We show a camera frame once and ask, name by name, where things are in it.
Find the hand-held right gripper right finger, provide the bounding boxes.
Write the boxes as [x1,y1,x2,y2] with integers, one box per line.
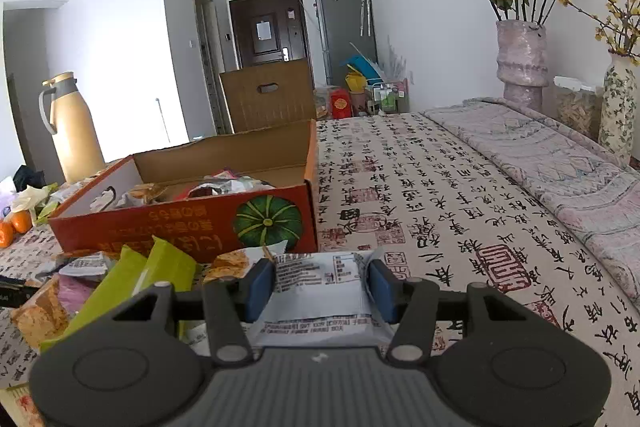
[367,258,567,366]

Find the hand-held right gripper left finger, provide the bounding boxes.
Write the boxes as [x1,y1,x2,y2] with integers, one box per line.
[74,258,277,366]

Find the pile of snack packets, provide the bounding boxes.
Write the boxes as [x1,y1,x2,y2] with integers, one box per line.
[9,236,282,354]

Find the white silver snack packet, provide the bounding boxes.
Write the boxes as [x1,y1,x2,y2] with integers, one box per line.
[247,249,402,349]

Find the red orange cardboard box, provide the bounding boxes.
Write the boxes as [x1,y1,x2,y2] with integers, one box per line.
[48,119,320,259]

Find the small green packet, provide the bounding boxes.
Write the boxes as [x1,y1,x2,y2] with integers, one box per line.
[34,201,62,226]

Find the black bag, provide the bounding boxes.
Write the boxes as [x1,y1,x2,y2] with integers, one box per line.
[12,164,46,194]

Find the yellow thermos jug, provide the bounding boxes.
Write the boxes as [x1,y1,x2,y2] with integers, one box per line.
[39,71,107,184]

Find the red gift box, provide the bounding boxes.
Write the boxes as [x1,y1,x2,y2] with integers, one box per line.
[327,87,351,120]

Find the thin metal pole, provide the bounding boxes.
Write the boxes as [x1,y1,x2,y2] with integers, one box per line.
[154,96,166,144]

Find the grey pink quilted blanket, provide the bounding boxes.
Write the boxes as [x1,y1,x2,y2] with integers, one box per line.
[419,96,640,304]

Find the blue plastic tub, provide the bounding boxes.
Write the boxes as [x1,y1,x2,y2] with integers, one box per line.
[347,55,381,78]

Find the pale purple dried grass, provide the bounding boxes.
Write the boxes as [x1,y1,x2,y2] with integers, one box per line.
[377,36,409,84]

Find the white interior door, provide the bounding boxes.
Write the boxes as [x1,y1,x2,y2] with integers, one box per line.
[193,0,226,134]

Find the dark brown door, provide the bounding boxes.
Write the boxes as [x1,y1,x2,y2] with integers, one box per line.
[228,0,311,71]

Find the grey refrigerator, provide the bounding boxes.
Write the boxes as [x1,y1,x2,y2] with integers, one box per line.
[312,0,379,88]

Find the clear plastic food container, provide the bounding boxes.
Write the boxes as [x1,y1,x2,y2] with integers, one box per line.
[553,75,605,141]

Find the pink textured vase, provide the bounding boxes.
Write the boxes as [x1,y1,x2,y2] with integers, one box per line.
[494,20,550,114]

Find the white umbrella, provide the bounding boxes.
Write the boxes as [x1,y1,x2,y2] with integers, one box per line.
[357,0,374,39]

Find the floral ceramic vase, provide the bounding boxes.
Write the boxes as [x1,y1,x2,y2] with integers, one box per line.
[598,51,639,168]

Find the yellow flower branches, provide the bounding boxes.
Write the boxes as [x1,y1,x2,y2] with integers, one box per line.
[549,0,640,68]

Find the wire storage cart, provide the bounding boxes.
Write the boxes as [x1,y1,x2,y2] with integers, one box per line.
[367,79,411,116]

